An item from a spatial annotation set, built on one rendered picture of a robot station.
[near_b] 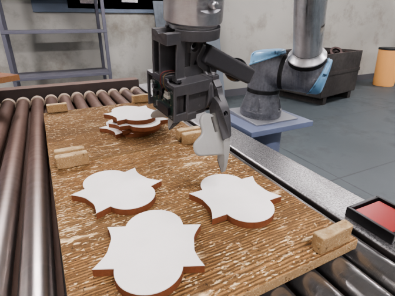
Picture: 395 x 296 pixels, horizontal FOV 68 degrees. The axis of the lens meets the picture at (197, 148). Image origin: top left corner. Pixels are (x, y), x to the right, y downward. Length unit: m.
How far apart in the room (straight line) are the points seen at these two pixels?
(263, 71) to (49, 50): 3.49
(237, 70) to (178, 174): 0.22
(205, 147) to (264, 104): 0.67
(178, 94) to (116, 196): 0.20
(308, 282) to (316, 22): 0.69
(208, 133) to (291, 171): 0.27
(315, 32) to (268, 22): 4.53
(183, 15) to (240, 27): 4.76
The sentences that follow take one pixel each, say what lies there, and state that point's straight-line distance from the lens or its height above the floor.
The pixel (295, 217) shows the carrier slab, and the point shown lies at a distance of 0.47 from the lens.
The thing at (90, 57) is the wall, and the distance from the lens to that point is 4.30.
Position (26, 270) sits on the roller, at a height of 0.92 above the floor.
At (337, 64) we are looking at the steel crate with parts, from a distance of 5.04.
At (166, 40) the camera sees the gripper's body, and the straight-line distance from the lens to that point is 0.37.
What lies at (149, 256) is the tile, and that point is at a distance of 0.37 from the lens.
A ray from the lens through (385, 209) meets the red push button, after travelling 0.55.
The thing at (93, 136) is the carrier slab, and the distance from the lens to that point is 0.78.
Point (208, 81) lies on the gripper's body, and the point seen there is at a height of 1.13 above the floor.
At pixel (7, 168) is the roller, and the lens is 0.72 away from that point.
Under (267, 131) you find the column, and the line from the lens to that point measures 1.00.
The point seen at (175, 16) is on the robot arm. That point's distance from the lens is 0.38.
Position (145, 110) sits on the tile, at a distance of 0.79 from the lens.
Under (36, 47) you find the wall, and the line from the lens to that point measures 4.25.
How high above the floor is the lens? 1.20
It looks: 23 degrees down
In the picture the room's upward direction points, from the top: straight up
